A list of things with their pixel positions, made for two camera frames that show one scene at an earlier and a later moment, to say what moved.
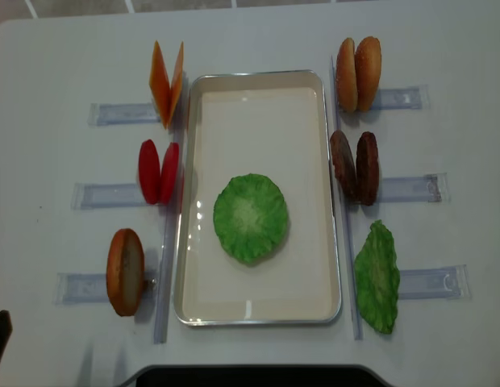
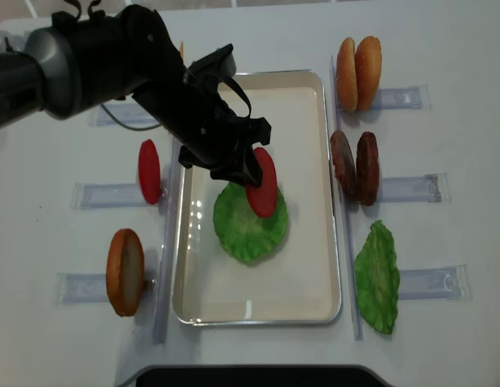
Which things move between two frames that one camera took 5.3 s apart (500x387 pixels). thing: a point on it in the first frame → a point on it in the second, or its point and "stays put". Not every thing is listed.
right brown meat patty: x=367 y=168 stays put
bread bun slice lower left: x=125 y=270 stays put
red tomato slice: x=170 y=174 → x=263 y=198
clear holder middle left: x=88 y=197 stays put
